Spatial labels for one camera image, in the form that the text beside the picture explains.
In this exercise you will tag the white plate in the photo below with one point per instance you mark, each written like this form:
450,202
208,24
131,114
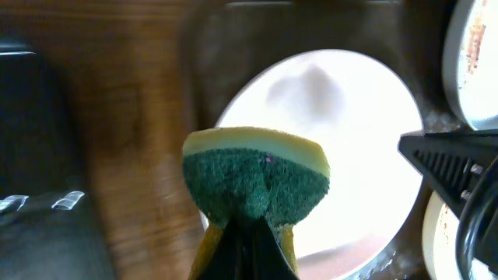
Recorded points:
440,227
356,108
469,63

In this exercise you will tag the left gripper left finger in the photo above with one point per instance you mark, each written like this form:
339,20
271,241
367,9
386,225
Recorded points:
227,262

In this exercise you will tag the white plate top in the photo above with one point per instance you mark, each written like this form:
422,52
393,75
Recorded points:
469,63

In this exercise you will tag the green yellow sponge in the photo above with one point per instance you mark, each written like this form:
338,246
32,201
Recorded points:
247,173

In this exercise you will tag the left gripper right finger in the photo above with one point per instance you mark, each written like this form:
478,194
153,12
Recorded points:
264,260

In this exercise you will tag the black tray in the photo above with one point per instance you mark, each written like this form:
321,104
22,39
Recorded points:
49,227

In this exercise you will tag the white plate bottom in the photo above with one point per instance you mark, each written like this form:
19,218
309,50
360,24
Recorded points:
440,227

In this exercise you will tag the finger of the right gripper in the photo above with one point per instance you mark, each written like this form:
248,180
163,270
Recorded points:
452,162

